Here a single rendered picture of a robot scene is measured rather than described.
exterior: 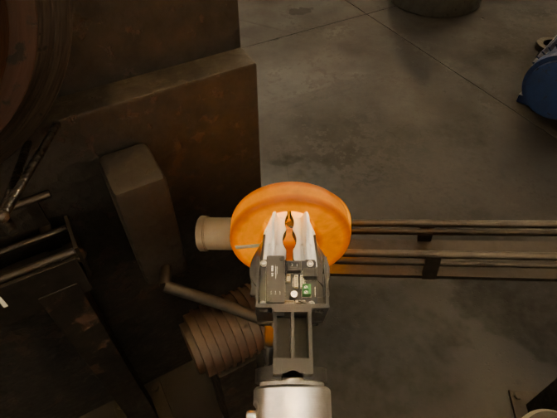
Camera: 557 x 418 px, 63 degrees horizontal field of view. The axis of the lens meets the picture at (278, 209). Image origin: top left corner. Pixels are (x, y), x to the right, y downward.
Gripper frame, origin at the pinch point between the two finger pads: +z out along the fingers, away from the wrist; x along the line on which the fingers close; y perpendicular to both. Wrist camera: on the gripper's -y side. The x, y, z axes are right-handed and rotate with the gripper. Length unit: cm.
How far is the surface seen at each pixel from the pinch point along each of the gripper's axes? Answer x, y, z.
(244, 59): 6.9, -5.3, 30.1
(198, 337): 14.8, -30.2, -9.5
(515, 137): -103, -112, 92
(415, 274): -20.9, -19.8, -1.3
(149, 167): 20.3, -7.6, 10.9
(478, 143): -85, -111, 88
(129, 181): 22.6, -6.9, 8.0
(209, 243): 12.4, -18.6, 3.3
